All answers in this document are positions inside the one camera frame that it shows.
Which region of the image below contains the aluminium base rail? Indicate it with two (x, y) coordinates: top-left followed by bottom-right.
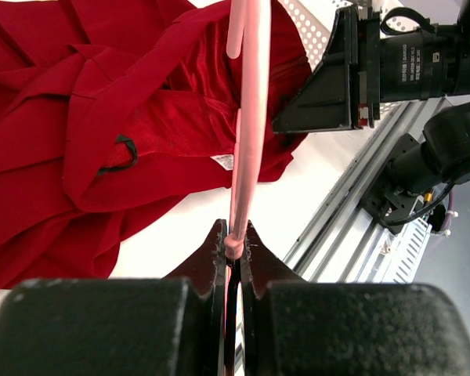
(284, 99), (451, 283)

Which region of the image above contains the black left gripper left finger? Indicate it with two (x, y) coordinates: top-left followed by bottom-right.
(0, 219), (227, 375)

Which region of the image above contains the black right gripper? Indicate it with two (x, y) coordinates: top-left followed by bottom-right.
(272, 1), (470, 134)

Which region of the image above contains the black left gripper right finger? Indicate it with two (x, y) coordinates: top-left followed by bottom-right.
(240, 226), (470, 375)

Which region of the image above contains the white skirt care label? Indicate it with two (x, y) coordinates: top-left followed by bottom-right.
(211, 154), (234, 171)

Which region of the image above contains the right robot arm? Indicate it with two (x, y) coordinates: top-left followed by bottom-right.
(273, 1), (470, 193)

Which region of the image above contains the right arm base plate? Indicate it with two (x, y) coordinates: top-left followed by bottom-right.
(360, 132), (455, 236)

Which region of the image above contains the red skirt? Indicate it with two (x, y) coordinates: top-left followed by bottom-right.
(0, 0), (313, 302)

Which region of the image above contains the white perforated basket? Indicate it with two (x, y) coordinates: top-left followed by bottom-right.
(273, 5), (411, 133)

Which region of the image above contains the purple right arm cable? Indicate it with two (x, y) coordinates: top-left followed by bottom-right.
(440, 191), (459, 238)

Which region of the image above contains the pink wire hanger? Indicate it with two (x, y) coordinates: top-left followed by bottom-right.
(222, 0), (273, 376)

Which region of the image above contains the perforated cable tray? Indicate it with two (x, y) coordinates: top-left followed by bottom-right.
(387, 219), (432, 284)

